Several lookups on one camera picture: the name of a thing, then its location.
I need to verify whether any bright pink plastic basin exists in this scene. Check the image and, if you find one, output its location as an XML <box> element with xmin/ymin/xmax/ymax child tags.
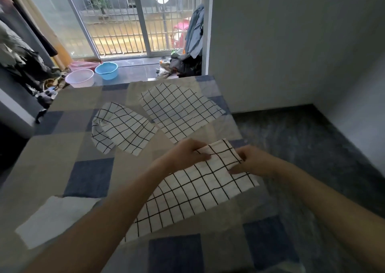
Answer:
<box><xmin>69</xmin><ymin>60</ymin><xmax>101</xmax><ymax>72</ymax></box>

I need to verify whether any pale pink plastic basin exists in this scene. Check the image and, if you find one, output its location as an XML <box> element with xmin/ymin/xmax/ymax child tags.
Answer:
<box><xmin>65</xmin><ymin>68</ymin><xmax>95</xmax><ymax>88</ymax></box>

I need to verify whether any person's left hand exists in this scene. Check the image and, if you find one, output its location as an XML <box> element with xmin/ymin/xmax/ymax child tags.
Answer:
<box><xmin>153</xmin><ymin>138</ymin><xmax>211</xmax><ymax>182</ymax></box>

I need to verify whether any plain white cloth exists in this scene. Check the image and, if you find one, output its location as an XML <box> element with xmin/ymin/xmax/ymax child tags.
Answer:
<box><xmin>15</xmin><ymin>195</ymin><xmax>101</xmax><ymax>250</ymax></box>

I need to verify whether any person's right hand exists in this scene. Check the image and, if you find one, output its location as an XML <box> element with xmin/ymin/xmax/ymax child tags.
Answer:
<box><xmin>228</xmin><ymin>145</ymin><xmax>283</xmax><ymax>179</ymax></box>

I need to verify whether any glass sliding door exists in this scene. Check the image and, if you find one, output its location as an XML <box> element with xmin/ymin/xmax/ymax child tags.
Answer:
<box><xmin>18</xmin><ymin>0</ymin><xmax>209</xmax><ymax>62</ymax></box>

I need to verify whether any metal security grille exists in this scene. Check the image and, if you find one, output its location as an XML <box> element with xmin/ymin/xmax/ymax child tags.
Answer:
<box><xmin>67</xmin><ymin>0</ymin><xmax>197</xmax><ymax>56</ymax></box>

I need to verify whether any blue-grey hanging garment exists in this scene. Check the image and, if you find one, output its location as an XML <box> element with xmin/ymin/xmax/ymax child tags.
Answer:
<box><xmin>184</xmin><ymin>5</ymin><xmax>205</xmax><ymax>59</ymax></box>

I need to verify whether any beige curtain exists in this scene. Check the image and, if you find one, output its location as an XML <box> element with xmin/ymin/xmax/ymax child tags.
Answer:
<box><xmin>0</xmin><ymin>0</ymin><xmax>73</xmax><ymax>70</ymax></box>

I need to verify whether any dark clothes heap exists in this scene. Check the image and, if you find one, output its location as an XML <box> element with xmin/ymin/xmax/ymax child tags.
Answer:
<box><xmin>156</xmin><ymin>49</ymin><xmax>203</xmax><ymax>79</ymax></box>

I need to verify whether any person's right forearm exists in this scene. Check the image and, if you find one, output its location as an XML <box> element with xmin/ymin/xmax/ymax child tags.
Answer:
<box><xmin>270</xmin><ymin>161</ymin><xmax>385</xmax><ymax>273</ymax></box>

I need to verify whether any pink red vehicle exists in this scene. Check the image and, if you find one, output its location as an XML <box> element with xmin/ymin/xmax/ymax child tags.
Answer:
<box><xmin>171</xmin><ymin>19</ymin><xmax>192</xmax><ymax>50</ymax></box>

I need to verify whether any pile of shoes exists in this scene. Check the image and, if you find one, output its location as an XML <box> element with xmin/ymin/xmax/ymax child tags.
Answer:
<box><xmin>34</xmin><ymin>74</ymin><xmax>72</xmax><ymax>124</ymax></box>

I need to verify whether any white black-grid cloth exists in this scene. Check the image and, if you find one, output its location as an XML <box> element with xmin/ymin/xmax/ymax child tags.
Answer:
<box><xmin>139</xmin><ymin>82</ymin><xmax>227</xmax><ymax>144</ymax></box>
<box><xmin>120</xmin><ymin>138</ymin><xmax>260</xmax><ymax>246</ymax></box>
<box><xmin>91</xmin><ymin>102</ymin><xmax>159</xmax><ymax>156</ymax></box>

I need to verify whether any person's left forearm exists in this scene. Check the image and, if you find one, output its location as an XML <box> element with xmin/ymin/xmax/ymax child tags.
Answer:
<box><xmin>24</xmin><ymin>164</ymin><xmax>169</xmax><ymax>273</ymax></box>

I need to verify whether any blue beige patchwork tablecloth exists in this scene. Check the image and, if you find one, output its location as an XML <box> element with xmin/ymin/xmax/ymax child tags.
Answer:
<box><xmin>0</xmin><ymin>75</ymin><xmax>304</xmax><ymax>273</ymax></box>

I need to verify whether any blue plastic basin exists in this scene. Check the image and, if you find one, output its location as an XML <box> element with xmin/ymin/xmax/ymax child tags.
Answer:
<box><xmin>95</xmin><ymin>61</ymin><xmax>119</xmax><ymax>80</ymax></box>

